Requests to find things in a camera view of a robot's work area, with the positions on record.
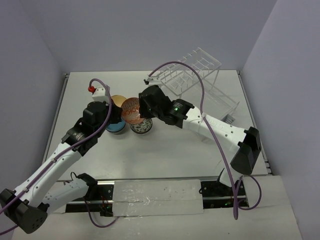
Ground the orange white patterned bowl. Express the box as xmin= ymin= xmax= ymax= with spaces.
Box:
xmin=121 ymin=97 xmax=144 ymax=125

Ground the solid blue bowl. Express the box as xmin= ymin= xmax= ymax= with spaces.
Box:
xmin=106 ymin=121 xmax=126 ymax=134

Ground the blue triangle patterned bowl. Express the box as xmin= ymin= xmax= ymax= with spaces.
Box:
xmin=129 ymin=118 xmax=153 ymax=135

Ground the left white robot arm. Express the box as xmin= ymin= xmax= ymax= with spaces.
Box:
xmin=0 ymin=101 xmax=123 ymax=234

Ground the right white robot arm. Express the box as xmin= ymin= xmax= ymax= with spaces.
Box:
xmin=138 ymin=85 xmax=262 ymax=196

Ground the cream bowl gold rim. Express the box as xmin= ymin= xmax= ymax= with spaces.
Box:
xmin=111 ymin=95 xmax=127 ymax=108

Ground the silver tape patch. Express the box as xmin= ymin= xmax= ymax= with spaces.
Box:
xmin=112 ymin=179 xmax=204 ymax=217

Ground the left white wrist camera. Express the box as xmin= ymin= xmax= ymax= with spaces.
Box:
xmin=88 ymin=85 xmax=110 ymax=104

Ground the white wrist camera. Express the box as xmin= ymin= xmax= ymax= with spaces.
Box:
xmin=88 ymin=85 xmax=110 ymax=104
xmin=143 ymin=76 xmax=162 ymax=87

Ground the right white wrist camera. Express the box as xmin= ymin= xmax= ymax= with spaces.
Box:
xmin=143 ymin=76 xmax=162 ymax=87

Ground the aluminium table edge rail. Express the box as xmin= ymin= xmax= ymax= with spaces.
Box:
xmin=41 ymin=73 xmax=70 ymax=164

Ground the white wire dish rack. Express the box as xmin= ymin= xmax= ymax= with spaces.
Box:
xmin=151 ymin=47 xmax=240 ymax=124

